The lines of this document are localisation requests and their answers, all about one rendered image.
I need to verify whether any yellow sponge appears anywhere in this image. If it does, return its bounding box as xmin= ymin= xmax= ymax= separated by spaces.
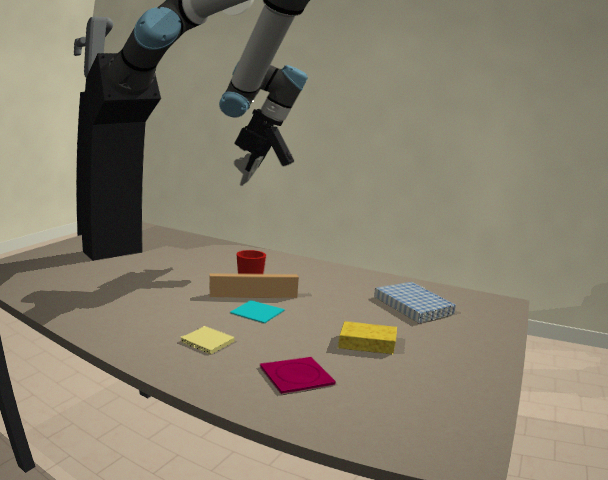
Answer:
xmin=338 ymin=321 xmax=397 ymax=354

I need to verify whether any magenta square coaster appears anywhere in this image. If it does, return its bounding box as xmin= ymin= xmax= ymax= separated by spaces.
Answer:
xmin=260 ymin=357 xmax=336 ymax=394

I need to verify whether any red cup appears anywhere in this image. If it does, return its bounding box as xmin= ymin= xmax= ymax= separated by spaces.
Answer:
xmin=237 ymin=250 xmax=266 ymax=274

